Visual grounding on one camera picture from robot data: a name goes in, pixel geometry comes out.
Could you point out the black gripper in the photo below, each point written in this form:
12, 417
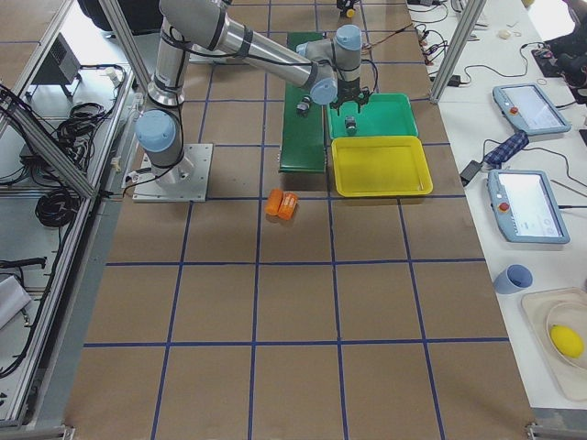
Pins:
348, 92

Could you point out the orange cylinder marked 4680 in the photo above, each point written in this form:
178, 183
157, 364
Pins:
287, 206

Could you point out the plain orange cylinder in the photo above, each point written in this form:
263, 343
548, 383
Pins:
274, 202

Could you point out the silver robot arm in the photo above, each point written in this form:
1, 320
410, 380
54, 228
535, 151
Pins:
328, 69

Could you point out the green plastic tray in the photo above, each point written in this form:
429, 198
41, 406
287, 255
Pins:
386, 114

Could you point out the green conveyor belt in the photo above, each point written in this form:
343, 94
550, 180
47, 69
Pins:
303, 135

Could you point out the yellow plastic tray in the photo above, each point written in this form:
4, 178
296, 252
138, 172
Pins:
380, 166

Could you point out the black power adapter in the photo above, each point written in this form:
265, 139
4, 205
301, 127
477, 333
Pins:
469, 172

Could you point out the blue folded umbrella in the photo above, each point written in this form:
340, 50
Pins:
505, 150

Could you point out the teach pendant far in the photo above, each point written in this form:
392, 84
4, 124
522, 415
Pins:
527, 108

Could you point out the teach pendant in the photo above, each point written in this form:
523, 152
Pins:
527, 108
525, 208

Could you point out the teach pendant near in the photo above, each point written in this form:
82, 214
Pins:
525, 208

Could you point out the blue plastic cup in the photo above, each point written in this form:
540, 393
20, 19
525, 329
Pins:
514, 278

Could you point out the beige bowl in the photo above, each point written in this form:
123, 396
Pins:
573, 315

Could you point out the yellow lemon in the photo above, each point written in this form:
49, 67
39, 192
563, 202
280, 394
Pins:
567, 341

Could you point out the beige tray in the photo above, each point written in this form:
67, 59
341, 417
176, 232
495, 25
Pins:
571, 380

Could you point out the aluminium frame post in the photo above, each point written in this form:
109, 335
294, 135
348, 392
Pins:
462, 32

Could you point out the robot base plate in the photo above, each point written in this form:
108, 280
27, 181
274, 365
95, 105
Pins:
186, 182

